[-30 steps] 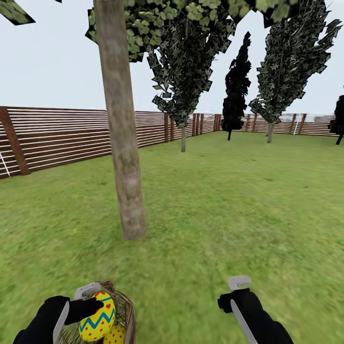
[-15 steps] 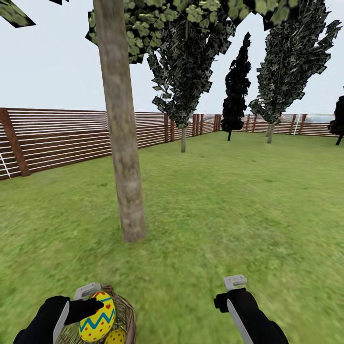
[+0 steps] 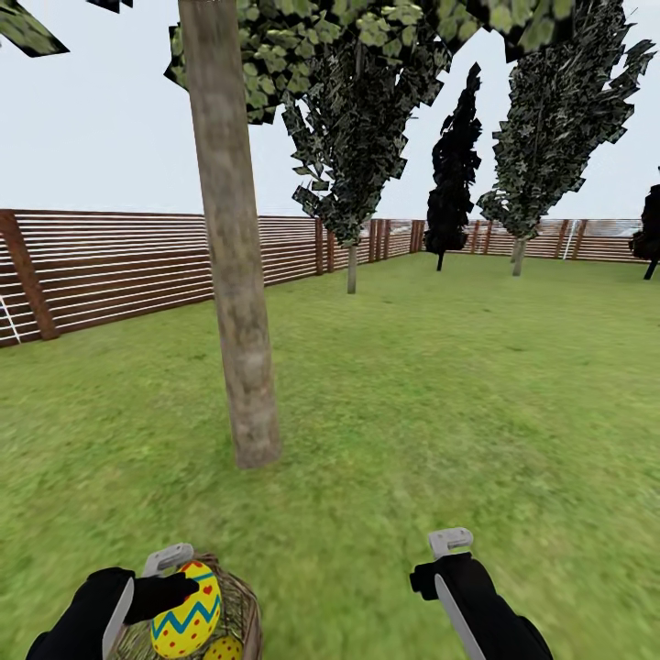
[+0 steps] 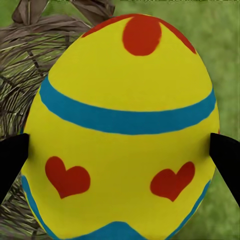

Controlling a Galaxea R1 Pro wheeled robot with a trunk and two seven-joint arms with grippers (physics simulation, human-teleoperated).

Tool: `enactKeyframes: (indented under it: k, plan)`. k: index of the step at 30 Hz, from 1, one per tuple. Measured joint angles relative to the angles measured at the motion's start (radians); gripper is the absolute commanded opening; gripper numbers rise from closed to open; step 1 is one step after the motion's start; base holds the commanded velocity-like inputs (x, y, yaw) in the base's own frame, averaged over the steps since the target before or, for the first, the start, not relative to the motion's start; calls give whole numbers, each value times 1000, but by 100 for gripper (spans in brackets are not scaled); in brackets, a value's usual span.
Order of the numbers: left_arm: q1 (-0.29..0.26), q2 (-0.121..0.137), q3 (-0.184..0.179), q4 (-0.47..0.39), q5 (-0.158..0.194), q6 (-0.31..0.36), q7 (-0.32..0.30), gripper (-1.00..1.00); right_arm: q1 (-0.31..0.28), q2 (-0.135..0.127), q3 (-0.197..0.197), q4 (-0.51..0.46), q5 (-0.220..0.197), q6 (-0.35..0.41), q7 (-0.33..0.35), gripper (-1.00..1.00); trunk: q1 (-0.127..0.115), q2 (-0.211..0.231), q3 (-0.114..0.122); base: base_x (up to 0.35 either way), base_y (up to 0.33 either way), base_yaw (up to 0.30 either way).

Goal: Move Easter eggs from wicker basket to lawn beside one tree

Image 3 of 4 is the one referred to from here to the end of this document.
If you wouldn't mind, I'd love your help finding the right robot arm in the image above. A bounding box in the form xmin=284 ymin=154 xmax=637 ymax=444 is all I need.
xmin=410 ymin=527 xmax=553 ymax=660

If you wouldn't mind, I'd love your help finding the wicker basket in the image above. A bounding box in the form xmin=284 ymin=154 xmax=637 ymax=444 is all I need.
xmin=105 ymin=551 xmax=264 ymax=660

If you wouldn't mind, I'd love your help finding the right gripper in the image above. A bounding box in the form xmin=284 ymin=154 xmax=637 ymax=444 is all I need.
xmin=410 ymin=558 xmax=442 ymax=600

